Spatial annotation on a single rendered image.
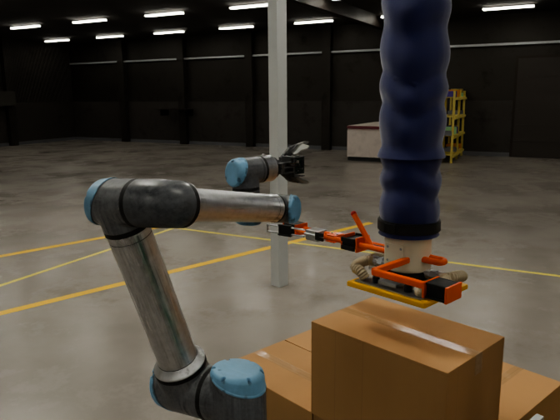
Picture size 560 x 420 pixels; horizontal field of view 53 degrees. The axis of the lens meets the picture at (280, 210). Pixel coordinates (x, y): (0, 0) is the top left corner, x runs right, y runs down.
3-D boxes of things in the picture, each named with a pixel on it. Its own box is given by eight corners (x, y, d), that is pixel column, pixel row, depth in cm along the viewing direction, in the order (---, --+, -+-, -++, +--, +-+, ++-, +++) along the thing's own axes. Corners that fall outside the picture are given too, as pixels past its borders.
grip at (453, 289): (461, 297, 171) (462, 282, 170) (446, 305, 165) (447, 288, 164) (437, 291, 177) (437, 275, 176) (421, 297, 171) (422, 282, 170)
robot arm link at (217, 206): (162, 177, 123) (306, 191, 182) (121, 177, 130) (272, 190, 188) (160, 230, 123) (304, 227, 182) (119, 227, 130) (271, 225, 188)
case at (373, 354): (497, 434, 216) (505, 336, 208) (442, 483, 189) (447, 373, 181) (371, 379, 258) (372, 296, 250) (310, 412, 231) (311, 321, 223)
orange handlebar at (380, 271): (478, 272, 193) (479, 262, 192) (429, 293, 173) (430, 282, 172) (289, 228, 259) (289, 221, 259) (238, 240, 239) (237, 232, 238)
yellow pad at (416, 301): (440, 302, 197) (441, 287, 196) (424, 309, 190) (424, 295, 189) (362, 279, 221) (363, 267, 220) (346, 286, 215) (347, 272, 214)
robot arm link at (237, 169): (223, 188, 186) (221, 157, 185) (252, 184, 195) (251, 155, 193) (241, 190, 179) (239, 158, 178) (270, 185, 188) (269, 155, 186)
